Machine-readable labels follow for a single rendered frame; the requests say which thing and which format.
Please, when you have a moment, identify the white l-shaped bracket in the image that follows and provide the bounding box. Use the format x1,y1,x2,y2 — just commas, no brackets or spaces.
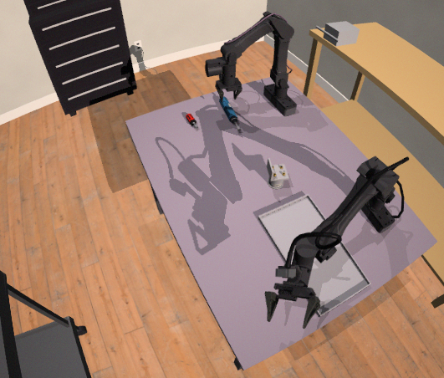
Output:
267,158,289,181

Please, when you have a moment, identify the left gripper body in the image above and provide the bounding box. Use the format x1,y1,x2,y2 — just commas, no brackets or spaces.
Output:
272,264,320,303

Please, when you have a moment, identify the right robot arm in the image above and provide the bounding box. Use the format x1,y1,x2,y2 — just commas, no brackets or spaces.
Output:
205,11,297,110

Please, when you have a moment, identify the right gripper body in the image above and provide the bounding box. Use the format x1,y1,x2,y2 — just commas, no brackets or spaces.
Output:
215,74,242,92

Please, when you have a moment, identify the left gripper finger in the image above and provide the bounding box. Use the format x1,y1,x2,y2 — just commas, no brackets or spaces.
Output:
303,298,320,329
265,291,279,322

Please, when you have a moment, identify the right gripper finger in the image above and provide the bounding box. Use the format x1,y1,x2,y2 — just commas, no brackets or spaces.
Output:
217,90,224,102
233,89,242,99

